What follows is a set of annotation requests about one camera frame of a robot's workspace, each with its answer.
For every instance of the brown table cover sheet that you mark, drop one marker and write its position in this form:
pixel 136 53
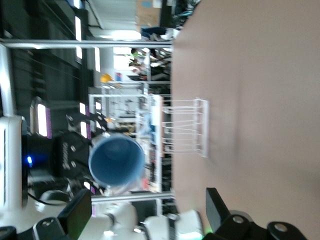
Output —
pixel 250 75

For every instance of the ceiling light panel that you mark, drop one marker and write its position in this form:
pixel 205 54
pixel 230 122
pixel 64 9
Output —
pixel 97 60
pixel 83 130
pixel 78 28
pixel 42 120

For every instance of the aluminium frame post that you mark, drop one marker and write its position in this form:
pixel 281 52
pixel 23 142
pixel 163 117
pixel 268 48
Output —
pixel 137 196
pixel 100 44

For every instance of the yellow object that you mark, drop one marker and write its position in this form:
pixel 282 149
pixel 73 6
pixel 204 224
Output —
pixel 106 78

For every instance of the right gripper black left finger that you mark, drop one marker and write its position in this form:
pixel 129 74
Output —
pixel 75 215

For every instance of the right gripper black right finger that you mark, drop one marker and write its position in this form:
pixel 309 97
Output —
pixel 216 210

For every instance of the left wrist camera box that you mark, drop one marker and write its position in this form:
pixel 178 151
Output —
pixel 37 175

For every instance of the light blue cup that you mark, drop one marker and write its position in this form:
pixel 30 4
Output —
pixel 115 160

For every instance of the cardboard box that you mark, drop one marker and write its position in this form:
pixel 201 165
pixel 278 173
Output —
pixel 147 15

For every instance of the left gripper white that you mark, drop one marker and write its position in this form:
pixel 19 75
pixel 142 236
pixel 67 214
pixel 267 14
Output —
pixel 13 162

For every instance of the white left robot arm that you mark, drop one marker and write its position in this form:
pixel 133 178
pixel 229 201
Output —
pixel 117 222

